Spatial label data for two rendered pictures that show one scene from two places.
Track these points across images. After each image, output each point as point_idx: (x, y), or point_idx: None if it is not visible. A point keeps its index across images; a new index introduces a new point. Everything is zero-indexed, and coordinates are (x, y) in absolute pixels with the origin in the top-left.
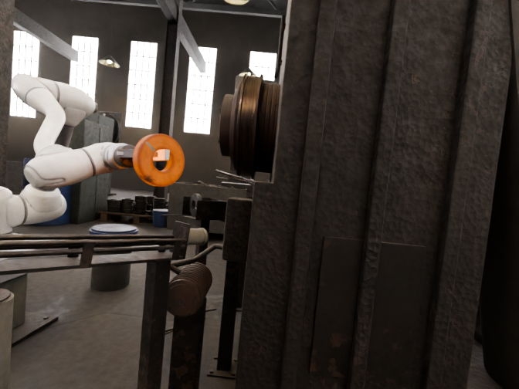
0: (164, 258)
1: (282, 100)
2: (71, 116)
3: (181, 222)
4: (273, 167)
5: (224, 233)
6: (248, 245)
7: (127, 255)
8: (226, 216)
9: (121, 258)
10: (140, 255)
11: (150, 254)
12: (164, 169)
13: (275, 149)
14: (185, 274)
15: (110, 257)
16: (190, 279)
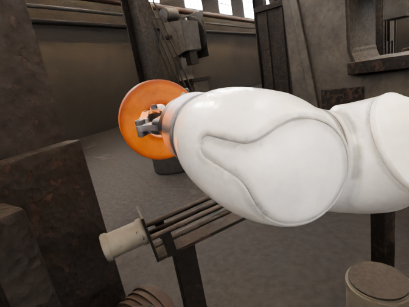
0: (178, 230)
1: (38, 45)
2: None
3: (140, 211)
4: (36, 127)
5: (45, 270)
6: (98, 208)
7: (216, 224)
8: (35, 239)
9: (223, 216)
10: (202, 228)
11: (190, 237)
12: (153, 134)
13: (13, 105)
14: (137, 298)
15: (234, 214)
16: (140, 286)
